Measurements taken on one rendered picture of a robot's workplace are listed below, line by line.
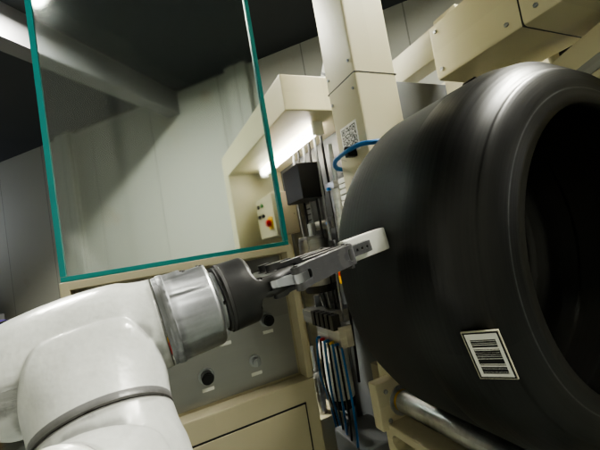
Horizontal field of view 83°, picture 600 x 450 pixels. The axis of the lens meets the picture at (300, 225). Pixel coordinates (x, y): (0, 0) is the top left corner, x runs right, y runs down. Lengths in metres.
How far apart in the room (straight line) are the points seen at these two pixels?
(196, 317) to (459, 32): 0.91
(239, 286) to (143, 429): 0.14
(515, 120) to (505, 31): 0.47
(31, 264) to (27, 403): 7.20
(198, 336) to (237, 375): 0.66
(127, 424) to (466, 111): 0.48
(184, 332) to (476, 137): 0.39
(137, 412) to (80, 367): 0.06
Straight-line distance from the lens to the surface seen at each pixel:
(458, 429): 0.72
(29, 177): 7.55
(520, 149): 0.50
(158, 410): 0.31
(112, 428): 0.29
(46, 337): 0.34
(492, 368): 0.46
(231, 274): 0.36
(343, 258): 0.40
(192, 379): 0.97
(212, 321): 0.34
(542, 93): 0.58
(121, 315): 0.34
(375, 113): 0.89
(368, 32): 0.99
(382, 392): 0.81
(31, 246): 7.49
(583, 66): 1.01
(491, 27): 0.99
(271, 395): 0.99
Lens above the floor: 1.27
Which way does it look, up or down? 3 degrees up
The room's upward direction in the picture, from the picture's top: 10 degrees counter-clockwise
